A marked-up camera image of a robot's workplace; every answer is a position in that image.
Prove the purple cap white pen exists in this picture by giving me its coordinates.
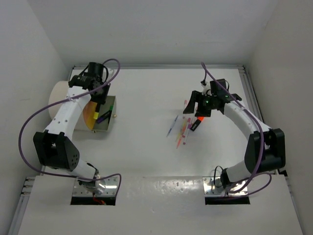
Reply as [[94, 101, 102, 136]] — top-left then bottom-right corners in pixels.
[[183, 124, 192, 145]]

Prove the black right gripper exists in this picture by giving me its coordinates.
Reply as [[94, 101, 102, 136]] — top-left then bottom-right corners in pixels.
[[183, 91, 216, 118]]

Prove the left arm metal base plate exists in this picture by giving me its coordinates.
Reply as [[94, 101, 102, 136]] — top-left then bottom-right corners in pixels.
[[72, 177, 118, 197]]

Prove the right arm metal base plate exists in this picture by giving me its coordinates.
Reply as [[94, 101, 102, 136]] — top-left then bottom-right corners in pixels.
[[202, 176, 248, 198]]

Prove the purple highlighter black body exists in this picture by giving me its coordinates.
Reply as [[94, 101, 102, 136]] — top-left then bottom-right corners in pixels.
[[96, 110, 112, 124]]

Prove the yellow highlighter black body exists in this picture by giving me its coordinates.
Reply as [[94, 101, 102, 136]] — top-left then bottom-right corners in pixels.
[[93, 103, 101, 120]]

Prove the orange highlighter black body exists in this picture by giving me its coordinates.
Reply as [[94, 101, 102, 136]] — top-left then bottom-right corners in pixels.
[[190, 117, 204, 131]]

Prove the cylindrical beige drawer container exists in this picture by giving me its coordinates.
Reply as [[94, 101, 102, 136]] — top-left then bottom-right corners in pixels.
[[48, 81, 116, 132]]

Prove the yellow clear pen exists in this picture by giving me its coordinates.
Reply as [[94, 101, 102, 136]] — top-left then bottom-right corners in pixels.
[[176, 119, 187, 141]]

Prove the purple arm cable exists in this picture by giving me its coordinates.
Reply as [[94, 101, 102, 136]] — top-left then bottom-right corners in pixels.
[[18, 58, 122, 191], [201, 61, 272, 198]]

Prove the blue clear pen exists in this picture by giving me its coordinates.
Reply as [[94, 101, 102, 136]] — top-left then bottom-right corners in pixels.
[[166, 115, 179, 137]]

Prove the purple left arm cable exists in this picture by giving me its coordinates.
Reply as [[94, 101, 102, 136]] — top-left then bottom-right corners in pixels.
[[18, 58, 122, 191]]

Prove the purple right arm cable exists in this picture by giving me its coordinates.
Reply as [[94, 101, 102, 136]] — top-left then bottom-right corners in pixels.
[[201, 61, 272, 198]]

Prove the pink cap white pen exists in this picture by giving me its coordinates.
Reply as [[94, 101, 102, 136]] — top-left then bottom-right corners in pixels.
[[182, 117, 191, 135]]

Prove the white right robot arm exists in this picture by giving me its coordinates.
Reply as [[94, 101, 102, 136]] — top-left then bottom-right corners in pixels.
[[183, 79, 286, 188]]

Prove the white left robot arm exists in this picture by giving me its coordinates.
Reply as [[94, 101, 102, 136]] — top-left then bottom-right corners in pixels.
[[33, 62, 110, 187]]

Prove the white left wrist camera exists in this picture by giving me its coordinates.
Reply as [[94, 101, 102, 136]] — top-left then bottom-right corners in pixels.
[[106, 68, 115, 80]]

